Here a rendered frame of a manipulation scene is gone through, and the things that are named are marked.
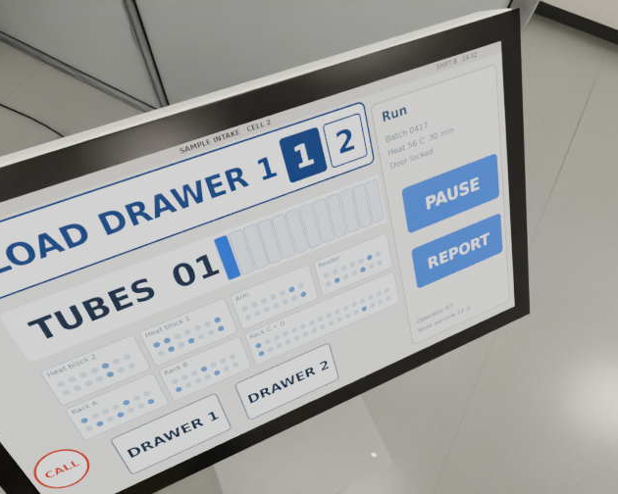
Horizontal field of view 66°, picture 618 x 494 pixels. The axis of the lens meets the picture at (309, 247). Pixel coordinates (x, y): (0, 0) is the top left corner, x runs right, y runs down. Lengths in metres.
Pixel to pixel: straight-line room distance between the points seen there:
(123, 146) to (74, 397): 0.20
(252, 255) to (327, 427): 1.08
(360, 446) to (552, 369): 0.65
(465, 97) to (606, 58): 2.15
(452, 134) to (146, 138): 0.25
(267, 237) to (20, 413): 0.23
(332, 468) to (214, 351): 1.04
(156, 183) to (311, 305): 0.17
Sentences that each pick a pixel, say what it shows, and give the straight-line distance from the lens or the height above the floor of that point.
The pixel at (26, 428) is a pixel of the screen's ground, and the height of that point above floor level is 1.05.
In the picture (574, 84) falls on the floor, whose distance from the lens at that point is 2.38.
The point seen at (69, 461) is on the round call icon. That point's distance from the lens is 0.47.
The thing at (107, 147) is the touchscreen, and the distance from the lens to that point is 0.35.
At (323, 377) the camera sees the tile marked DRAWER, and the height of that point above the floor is 0.99.
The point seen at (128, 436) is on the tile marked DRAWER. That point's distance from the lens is 0.46.
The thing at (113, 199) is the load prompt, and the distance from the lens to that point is 0.35.
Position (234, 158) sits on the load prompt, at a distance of 0.35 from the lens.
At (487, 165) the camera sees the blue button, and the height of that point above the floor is 1.11.
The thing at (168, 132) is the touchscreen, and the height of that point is 1.19.
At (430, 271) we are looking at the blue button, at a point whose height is 1.04.
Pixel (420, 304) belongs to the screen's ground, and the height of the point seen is 1.02.
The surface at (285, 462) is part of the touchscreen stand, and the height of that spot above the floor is 0.04.
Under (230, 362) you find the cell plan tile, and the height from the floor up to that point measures 1.04.
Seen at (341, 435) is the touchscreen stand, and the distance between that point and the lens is 1.43.
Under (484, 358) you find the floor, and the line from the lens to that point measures 1.60.
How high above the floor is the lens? 1.45
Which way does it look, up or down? 64 degrees down
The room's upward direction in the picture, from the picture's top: 5 degrees clockwise
